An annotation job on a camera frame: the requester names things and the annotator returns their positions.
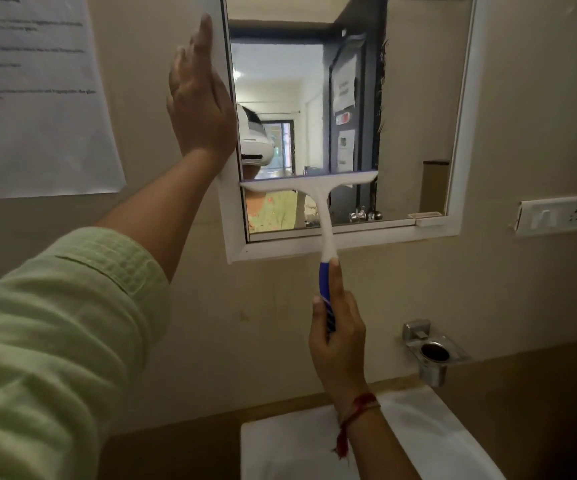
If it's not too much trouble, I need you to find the white switch socket plate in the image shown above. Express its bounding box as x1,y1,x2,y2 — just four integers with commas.
511,195,577,238

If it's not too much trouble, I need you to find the person's left forearm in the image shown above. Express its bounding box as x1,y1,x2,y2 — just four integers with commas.
96,150,221,283

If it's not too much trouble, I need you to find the chrome tumbler holder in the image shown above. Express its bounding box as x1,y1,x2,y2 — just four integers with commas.
402,320,471,388

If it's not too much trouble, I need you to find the white paper notice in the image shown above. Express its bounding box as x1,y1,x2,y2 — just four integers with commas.
0,0,127,199

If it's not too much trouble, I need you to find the light green shirt sleeve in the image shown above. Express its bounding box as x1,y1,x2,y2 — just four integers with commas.
0,227,173,480

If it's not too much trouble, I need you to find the red thread wrist band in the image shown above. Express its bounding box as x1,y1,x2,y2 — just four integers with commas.
335,392,381,460

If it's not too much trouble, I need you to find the person's right hand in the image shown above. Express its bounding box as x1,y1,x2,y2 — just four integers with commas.
309,259,369,410

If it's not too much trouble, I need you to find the person's right forearm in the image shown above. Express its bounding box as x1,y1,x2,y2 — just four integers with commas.
341,401,421,480

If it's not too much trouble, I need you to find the white framed wall mirror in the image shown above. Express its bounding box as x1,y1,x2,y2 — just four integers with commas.
213,0,489,264

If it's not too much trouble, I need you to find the white wash basin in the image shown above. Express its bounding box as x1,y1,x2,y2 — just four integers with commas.
240,386,506,480

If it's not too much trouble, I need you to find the person's left hand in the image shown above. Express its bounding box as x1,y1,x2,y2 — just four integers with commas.
167,14,237,170

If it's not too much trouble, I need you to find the white squeegee with blue handle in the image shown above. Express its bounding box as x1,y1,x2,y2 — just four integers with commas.
240,170,379,333

